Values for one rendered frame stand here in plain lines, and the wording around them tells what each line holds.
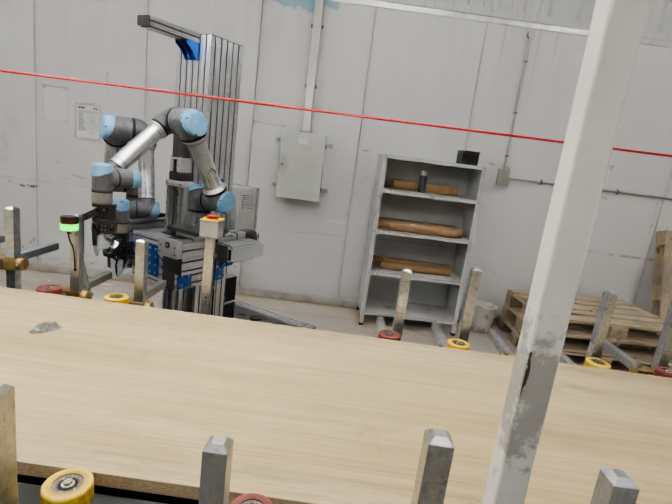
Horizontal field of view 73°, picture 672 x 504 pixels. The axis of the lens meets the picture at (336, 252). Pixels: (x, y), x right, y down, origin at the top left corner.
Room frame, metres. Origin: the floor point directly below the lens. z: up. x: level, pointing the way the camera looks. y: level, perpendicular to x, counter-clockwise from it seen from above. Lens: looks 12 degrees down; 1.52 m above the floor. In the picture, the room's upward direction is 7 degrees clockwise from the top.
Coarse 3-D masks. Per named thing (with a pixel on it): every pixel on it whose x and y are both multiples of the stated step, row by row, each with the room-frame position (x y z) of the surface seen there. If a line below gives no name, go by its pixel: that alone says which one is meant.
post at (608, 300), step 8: (608, 296) 1.61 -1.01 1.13; (616, 296) 1.61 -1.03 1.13; (600, 304) 1.64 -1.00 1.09; (608, 304) 1.61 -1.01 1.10; (600, 312) 1.63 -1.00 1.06; (608, 312) 1.61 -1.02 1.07; (600, 320) 1.61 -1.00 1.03; (608, 320) 1.61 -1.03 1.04; (600, 328) 1.61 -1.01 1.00; (608, 328) 1.61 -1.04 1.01; (592, 336) 1.64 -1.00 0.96; (600, 336) 1.61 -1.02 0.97; (592, 344) 1.62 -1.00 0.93; (600, 344) 1.61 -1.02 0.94; (592, 352) 1.61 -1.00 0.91; (600, 352) 1.61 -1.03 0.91
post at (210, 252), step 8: (208, 240) 1.64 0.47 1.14; (216, 240) 1.65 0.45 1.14; (208, 248) 1.64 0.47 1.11; (216, 248) 1.65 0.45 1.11; (208, 256) 1.64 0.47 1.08; (208, 264) 1.64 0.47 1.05; (208, 272) 1.64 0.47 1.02; (208, 280) 1.64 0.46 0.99; (208, 288) 1.64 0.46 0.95; (208, 296) 1.64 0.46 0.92; (208, 304) 1.64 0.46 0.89; (200, 312) 1.64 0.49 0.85; (208, 312) 1.64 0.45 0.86
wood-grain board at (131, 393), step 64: (0, 320) 1.26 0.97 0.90; (64, 320) 1.31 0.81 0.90; (128, 320) 1.38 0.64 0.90; (192, 320) 1.44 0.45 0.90; (64, 384) 0.97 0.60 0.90; (128, 384) 1.00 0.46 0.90; (192, 384) 1.04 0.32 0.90; (256, 384) 1.08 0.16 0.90; (320, 384) 1.12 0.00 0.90; (384, 384) 1.17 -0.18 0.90; (448, 384) 1.22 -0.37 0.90; (576, 384) 1.33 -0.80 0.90; (640, 384) 1.39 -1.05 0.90; (64, 448) 0.76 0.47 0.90; (128, 448) 0.78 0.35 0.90; (192, 448) 0.80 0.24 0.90; (256, 448) 0.83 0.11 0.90; (320, 448) 0.85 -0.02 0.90; (384, 448) 0.88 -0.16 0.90; (576, 448) 0.98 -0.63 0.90; (640, 448) 1.01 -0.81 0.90
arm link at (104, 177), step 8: (96, 168) 1.71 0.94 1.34; (104, 168) 1.72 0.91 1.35; (112, 168) 1.75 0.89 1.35; (96, 176) 1.71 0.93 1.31; (104, 176) 1.72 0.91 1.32; (112, 176) 1.75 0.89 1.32; (96, 184) 1.71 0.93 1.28; (104, 184) 1.72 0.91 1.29; (112, 184) 1.75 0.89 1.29; (96, 192) 1.71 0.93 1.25; (104, 192) 1.72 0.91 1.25; (112, 192) 1.76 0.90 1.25
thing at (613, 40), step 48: (624, 0) 0.64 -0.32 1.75; (624, 48) 0.64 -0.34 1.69; (576, 96) 0.68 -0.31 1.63; (624, 96) 0.64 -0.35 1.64; (576, 144) 0.65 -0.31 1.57; (576, 192) 0.64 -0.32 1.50; (576, 240) 0.64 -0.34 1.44; (576, 288) 0.64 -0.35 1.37; (528, 336) 0.66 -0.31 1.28; (528, 384) 0.64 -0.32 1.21; (528, 432) 0.64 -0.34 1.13; (528, 480) 0.64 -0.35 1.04
